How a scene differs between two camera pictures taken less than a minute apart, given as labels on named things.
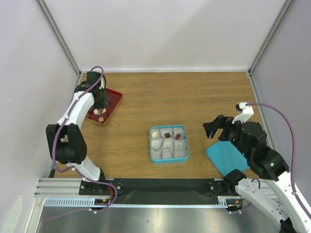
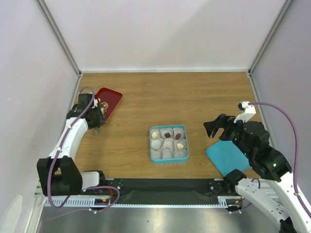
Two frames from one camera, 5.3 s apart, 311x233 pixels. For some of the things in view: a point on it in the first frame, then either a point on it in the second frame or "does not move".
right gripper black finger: [211, 127] does not move
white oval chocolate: [154, 135] does not move
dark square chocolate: [167, 135] does not move
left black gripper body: [102, 101] to [98, 117]
